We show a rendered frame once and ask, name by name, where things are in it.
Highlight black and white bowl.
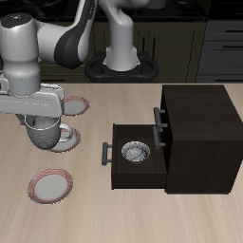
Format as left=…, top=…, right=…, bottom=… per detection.
left=121, top=140, right=152, bottom=164

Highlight flat black base plate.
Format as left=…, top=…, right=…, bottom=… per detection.
left=84, top=51, right=159, bottom=81

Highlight dark wooden cabinet drawer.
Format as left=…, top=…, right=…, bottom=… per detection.
left=101, top=122, right=168, bottom=191

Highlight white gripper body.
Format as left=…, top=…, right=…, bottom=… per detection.
left=0, top=83, right=66, bottom=119

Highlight grey porcelain mug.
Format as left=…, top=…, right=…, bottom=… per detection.
left=24, top=115, right=75, bottom=151

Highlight dark kitchen cupboards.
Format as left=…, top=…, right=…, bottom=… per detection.
left=0, top=0, right=243, bottom=84

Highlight dark wooden cabinet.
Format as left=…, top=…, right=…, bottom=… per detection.
left=152, top=84, right=243, bottom=196

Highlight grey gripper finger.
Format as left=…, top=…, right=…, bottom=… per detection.
left=15, top=113, right=28, bottom=126

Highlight red rimmed grey plate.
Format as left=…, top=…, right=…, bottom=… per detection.
left=27, top=167, right=75, bottom=205
left=63, top=96, right=91, bottom=117
left=47, top=126, right=82, bottom=155

